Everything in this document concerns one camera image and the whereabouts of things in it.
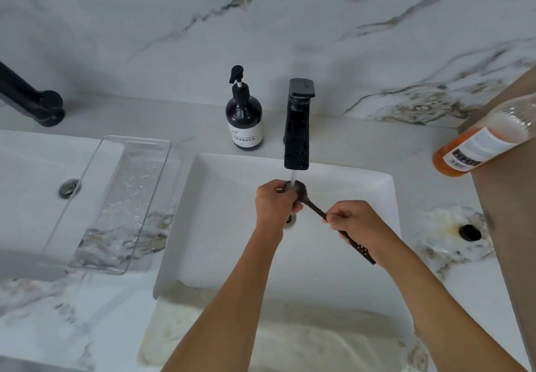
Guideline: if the person's left forearm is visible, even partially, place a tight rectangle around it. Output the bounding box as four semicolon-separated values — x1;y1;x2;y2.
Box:
161;222;286;372

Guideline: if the chrome sink drain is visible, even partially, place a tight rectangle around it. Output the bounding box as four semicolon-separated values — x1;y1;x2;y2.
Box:
59;178;82;199

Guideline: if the person's right hand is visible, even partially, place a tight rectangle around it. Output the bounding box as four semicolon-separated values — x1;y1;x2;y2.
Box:
325;200;392;255

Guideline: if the person's right forearm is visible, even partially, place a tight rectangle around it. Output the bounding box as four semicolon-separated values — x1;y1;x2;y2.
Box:
368;234;529;372

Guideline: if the black spotted spoon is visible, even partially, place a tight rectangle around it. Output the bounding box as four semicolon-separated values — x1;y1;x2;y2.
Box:
281;180;377;265

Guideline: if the orange liquid plastic bottle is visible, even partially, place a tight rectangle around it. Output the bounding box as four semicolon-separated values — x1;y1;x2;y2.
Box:
432;93;536;177

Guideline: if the black basin faucet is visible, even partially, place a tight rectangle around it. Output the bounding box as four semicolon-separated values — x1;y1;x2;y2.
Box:
283;78;316;171

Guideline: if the white rectangular sink basin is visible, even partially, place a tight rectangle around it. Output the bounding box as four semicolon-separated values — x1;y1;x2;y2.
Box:
153;153;413;339

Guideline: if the black angled faucet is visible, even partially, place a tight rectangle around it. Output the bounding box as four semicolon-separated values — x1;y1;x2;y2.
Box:
0;61;66;128

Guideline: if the brown cabinet panel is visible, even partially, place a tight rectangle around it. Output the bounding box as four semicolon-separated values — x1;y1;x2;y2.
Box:
456;65;536;370

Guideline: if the clear plastic tray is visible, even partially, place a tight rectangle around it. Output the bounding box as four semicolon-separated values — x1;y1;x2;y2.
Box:
41;135;172;275

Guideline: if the white sink with chrome drain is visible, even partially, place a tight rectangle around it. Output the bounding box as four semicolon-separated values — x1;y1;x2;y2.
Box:
0;129;105;282

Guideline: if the person's left hand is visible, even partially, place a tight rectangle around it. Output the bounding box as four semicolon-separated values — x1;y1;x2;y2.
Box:
255;179;304;233

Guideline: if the dark pump soap bottle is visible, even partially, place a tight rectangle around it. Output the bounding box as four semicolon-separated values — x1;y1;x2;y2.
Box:
225;65;264;151

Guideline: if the black bottle cap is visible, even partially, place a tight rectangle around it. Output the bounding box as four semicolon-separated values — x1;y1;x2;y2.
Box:
458;224;482;242

